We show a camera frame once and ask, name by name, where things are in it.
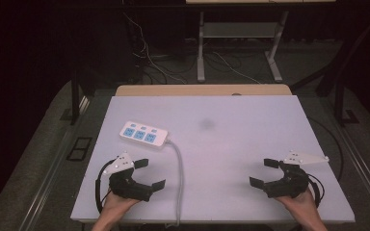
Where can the grey metal desk frame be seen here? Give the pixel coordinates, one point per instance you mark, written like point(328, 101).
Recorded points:
point(237, 30)

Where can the white power strip blue sockets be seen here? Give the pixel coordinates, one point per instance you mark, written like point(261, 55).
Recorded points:
point(143, 134)

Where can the wooden table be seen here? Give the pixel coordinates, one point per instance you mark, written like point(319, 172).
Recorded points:
point(202, 90)

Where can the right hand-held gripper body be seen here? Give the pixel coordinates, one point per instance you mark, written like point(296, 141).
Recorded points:
point(289, 183)

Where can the person's left hand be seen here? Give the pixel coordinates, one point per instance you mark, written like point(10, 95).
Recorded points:
point(117, 205)

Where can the black metal stand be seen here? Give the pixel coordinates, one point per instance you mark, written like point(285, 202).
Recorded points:
point(342, 96)

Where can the person's right hand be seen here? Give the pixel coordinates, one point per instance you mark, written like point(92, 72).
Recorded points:
point(300, 205)

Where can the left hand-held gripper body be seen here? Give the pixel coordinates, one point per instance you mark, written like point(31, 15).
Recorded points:
point(126, 186)

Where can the black rectangular floor frame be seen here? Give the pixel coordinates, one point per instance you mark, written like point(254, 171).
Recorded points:
point(79, 148)

